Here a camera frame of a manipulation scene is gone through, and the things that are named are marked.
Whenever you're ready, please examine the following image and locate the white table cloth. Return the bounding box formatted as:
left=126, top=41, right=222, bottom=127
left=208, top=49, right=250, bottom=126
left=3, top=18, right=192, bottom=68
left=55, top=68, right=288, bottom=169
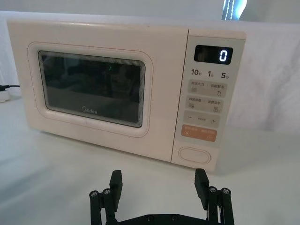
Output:
left=0, top=10, right=300, bottom=225

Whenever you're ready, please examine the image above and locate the cream microwave oven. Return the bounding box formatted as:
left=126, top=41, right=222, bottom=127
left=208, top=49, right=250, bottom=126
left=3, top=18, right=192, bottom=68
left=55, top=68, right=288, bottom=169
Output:
left=6, top=18, right=248, bottom=175

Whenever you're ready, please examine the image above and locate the black power cable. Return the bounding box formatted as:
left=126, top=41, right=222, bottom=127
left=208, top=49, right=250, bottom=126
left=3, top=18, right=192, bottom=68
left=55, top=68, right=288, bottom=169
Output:
left=0, top=84, right=21, bottom=92

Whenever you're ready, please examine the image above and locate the oven control panel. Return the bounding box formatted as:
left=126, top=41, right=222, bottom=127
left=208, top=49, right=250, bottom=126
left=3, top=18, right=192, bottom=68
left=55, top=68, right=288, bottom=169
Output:
left=176, top=35, right=246, bottom=148

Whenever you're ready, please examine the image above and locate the white curtain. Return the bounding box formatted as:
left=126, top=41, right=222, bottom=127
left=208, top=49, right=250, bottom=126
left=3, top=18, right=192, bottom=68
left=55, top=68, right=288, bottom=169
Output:
left=0, top=0, right=300, bottom=27

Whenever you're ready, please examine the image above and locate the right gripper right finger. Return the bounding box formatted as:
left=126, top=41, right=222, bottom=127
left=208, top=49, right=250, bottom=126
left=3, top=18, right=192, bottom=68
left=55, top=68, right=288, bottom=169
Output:
left=195, top=168, right=235, bottom=225

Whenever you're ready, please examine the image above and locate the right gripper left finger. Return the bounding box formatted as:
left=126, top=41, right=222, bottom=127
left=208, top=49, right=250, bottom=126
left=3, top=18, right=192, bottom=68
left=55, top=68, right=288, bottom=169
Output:
left=89, top=170, right=123, bottom=225

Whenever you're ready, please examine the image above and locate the oval oven door button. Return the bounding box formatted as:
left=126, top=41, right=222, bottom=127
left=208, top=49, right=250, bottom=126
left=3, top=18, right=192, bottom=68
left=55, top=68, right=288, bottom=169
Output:
left=178, top=146, right=212, bottom=164

